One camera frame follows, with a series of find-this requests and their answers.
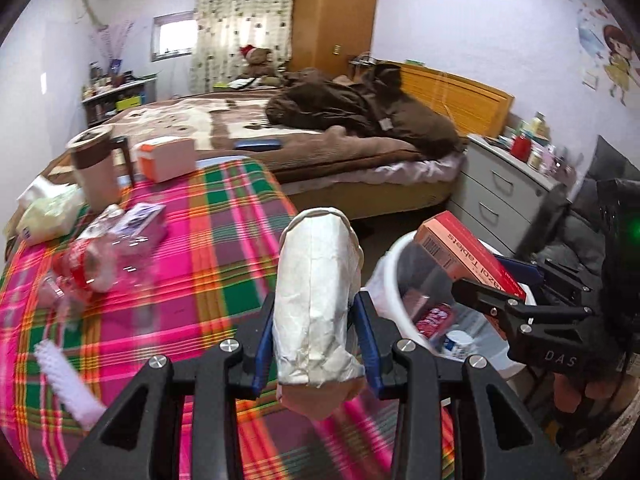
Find black metal chair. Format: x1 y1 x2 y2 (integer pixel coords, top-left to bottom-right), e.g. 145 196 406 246
520 135 640 281

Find small window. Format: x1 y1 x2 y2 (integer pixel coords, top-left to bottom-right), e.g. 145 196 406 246
151 12 197 62

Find yellow soft tissue pack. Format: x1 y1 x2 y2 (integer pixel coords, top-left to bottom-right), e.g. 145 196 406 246
5 175 88 248

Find person's right forearm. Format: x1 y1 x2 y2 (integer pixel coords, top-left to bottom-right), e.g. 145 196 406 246
565 360 640 480

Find red cartoon drink can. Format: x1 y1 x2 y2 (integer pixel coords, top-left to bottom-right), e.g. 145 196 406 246
400 290 458 340

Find pink green plaid tablecloth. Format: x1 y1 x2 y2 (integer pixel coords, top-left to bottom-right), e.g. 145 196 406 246
0 157 456 480

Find white blue label yogurt cup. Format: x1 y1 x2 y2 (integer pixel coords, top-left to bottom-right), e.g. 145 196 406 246
440 330 476 361

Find clear red label plastic bottle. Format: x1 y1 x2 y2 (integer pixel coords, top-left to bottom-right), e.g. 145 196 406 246
47 205 161 306

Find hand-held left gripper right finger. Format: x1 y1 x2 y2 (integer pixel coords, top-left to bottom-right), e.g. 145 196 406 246
352 290 576 480

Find lilac bed sheet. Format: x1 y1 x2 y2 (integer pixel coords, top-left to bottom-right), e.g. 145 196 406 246
272 152 468 186

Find cartoon girl wall sticker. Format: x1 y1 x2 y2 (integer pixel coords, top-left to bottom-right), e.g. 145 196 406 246
597 25 640 107

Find white paper bag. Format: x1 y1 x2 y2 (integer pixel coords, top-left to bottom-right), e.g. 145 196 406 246
275 206 368 421

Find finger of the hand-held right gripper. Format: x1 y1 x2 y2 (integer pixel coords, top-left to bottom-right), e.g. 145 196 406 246
492 255 606 306
449 277 598 346

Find air conditioner pipe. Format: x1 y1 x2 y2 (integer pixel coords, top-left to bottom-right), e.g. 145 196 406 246
75 0 109 31

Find cluttered dressing table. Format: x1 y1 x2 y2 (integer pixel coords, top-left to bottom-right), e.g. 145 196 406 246
82 77 158 128

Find person's right hand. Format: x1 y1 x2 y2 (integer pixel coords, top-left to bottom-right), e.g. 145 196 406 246
552 367 631 413

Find grey drawer cabinet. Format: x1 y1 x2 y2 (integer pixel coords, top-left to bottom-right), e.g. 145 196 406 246
457 132 576 251

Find pink mug with brown lid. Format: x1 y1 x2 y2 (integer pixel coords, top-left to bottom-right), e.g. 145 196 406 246
66 127 136 211

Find translucent white bin liner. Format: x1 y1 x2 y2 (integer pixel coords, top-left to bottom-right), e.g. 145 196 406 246
360 252 506 366

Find decorative flower branches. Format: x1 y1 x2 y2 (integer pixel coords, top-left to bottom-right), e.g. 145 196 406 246
90 20 133 76

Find grey quilted chair cushion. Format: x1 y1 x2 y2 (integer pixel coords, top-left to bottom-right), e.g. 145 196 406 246
540 205 608 273

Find white round trash bin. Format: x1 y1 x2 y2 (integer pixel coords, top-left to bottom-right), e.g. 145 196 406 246
367 232 538 381

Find pink storage box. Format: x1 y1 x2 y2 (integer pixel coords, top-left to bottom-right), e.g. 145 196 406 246
134 137 197 184

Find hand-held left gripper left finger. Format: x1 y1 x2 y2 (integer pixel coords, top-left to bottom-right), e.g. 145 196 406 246
60 292 276 480

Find wooden headboard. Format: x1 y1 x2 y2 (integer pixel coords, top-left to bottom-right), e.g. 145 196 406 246
400 62 516 138

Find brown jacket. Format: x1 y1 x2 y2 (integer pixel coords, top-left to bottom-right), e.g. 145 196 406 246
265 62 466 156

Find brown beige printed blanket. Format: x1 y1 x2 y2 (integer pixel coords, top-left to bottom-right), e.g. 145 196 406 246
107 95 416 171

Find patterned curtain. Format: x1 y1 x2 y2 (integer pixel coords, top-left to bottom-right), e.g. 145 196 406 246
190 0 296 96

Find purple drink carton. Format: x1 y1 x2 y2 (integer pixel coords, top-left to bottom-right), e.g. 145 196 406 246
112 202 168 246

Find orange pink medicine box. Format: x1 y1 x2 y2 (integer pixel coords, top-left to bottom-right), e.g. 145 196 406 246
414 211 528 341

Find brown teddy bear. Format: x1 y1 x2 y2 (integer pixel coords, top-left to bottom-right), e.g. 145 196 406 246
235 45 278 81

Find wooden wardrobe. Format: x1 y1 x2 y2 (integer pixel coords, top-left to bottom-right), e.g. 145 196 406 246
290 0 383 73

